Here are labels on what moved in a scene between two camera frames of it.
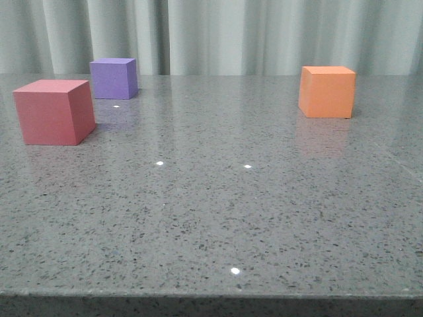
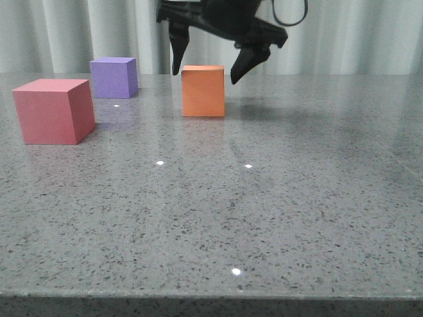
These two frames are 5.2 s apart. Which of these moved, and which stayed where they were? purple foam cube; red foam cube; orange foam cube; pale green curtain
Moved: orange foam cube
Stayed: pale green curtain; red foam cube; purple foam cube
